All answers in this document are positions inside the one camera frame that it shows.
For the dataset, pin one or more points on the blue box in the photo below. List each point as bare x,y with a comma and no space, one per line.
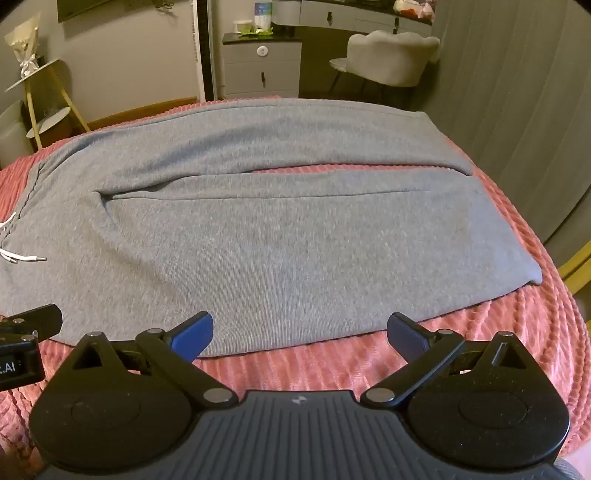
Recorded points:
263,16

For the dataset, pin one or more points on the grey curtain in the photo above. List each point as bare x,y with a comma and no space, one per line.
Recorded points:
517,115

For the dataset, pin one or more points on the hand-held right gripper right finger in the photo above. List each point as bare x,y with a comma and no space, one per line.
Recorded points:
406,337

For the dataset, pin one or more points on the green plant decoration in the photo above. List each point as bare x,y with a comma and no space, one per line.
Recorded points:
256,32

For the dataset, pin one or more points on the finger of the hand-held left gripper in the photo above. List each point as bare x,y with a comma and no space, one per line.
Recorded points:
44,318

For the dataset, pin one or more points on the white cup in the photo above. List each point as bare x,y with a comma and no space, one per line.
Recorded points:
242,26

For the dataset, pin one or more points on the pink ribbed blanket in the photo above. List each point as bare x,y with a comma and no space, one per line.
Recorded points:
498,350

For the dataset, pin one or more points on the grey desk with drawers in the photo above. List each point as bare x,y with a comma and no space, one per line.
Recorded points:
351,14

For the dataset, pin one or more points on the white standing air conditioner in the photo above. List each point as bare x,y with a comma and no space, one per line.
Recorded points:
204,50

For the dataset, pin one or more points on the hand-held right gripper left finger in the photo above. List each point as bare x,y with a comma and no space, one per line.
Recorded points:
193,333

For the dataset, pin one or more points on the wrapped flower bouquet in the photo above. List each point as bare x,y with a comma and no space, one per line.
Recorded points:
25,44

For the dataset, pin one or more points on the round tiered side table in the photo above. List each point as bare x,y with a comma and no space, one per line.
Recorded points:
51,122

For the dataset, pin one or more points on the grey drawer cabinet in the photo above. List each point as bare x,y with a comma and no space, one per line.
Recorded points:
261,69

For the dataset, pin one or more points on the red and white plush toy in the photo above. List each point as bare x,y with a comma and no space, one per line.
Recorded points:
415,9

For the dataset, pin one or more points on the black wall television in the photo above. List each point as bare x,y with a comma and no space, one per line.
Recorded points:
101,9

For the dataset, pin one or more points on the wooden bed frame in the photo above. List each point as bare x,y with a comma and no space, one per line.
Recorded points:
138,110

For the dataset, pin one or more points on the grey pants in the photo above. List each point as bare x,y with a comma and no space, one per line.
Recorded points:
277,240

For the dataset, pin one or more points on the yellow furniture edge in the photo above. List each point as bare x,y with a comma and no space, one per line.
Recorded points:
577,274

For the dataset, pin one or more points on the white upholstered chair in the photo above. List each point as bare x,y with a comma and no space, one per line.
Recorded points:
392,57

